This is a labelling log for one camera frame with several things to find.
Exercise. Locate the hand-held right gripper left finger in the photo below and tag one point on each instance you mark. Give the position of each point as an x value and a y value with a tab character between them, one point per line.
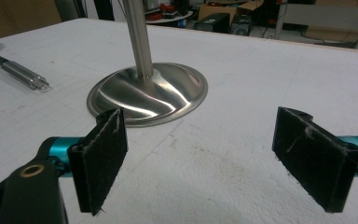
98	161

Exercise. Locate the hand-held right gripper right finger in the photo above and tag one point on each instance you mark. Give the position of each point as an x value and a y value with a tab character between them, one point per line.
315	160

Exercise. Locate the silver metal stand base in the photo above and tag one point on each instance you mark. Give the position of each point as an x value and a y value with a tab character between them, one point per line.
149	93

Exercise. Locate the black speaker box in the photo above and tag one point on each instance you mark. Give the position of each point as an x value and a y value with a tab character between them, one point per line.
240	25

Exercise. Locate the round white table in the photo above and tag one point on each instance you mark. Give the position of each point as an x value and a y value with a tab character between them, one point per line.
169	18

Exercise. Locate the red tool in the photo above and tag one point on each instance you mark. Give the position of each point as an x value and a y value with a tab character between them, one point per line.
160	12

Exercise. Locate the black computer case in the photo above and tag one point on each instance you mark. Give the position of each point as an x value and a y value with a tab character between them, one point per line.
213	22

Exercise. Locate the cardboard box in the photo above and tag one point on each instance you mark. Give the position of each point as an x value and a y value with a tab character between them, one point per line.
220	7

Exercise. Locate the white metal table frame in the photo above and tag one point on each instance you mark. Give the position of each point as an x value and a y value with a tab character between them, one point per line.
326	15

